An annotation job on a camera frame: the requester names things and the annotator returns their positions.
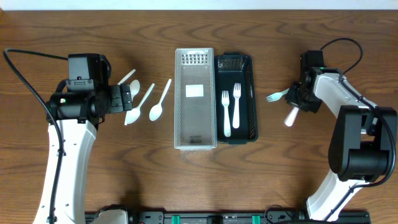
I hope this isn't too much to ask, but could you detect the mint green plastic fork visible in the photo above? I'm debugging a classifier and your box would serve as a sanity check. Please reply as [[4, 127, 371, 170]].
[[266, 89, 289, 102]]

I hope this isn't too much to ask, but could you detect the white plastic spoon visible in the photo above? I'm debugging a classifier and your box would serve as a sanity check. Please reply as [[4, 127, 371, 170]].
[[149, 79, 172, 121], [118, 69, 136, 85], [124, 83, 155, 125], [284, 107, 299, 127]]

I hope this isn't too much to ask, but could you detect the white plastic fork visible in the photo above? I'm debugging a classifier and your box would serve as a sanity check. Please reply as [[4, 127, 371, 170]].
[[233, 83, 241, 129], [221, 90, 231, 138]]

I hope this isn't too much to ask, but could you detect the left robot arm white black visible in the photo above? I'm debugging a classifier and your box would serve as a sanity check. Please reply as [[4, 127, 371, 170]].
[[34, 54, 132, 223]]

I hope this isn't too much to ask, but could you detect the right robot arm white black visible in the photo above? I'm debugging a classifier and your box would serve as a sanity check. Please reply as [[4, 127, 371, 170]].
[[284, 50, 397, 222]]

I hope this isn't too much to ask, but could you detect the white plastic spoon bowl up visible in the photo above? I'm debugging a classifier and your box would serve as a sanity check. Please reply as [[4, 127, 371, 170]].
[[124, 79, 141, 126]]

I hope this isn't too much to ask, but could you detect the white label in basket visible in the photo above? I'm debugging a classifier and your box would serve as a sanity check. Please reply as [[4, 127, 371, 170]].
[[185, 85, 204, 98]]

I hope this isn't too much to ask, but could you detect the dark green perforated basket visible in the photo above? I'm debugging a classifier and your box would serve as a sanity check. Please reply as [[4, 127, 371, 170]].
[[214, 52, 259, 144]]

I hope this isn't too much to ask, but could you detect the clear perforated plastic basket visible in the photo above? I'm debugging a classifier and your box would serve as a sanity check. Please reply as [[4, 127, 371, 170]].
[[174, 48, 217, 151]]

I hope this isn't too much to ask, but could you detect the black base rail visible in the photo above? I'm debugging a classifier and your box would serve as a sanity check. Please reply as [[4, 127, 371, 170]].
[[84, 204, 371, 224]]

